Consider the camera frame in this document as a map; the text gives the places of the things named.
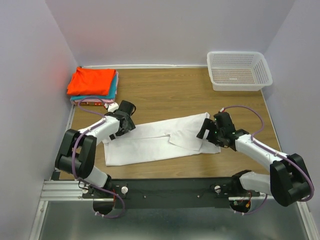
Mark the white plastic basket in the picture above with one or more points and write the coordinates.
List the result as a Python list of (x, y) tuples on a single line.
[(238, 71)]

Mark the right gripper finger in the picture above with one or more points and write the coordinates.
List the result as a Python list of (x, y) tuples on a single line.
[(207, 125), (212, 137)]

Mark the teal folded t shirt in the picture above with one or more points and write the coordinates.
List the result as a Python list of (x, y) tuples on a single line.
[(110, 96)]

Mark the orange folded t shirt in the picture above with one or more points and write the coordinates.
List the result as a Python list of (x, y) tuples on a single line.
[(86, 81)]

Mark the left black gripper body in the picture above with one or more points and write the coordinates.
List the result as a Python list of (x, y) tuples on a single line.
[(130, 126)]

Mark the pink folded t shirt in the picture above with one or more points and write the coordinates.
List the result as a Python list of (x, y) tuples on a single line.
[(92, 101)]

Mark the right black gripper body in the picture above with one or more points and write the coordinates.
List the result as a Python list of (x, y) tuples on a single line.
[(221, 133)]

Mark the white t shirt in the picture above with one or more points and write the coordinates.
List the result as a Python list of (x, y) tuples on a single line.
[(160, 140)]

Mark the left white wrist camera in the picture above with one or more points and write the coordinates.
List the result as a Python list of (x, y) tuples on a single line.
[(111, 107)]

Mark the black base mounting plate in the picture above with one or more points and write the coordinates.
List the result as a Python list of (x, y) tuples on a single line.
[(169, 193)]

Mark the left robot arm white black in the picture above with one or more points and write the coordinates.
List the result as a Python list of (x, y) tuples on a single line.
[(77, 151)]

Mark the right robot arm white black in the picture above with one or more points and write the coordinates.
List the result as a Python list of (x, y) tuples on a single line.
[(288, 180)]

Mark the white back edge strip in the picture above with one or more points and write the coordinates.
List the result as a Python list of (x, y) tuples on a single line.
[(144, 66)]

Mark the aluminium frame rail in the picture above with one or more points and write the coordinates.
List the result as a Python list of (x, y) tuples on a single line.
[(64, 214)]

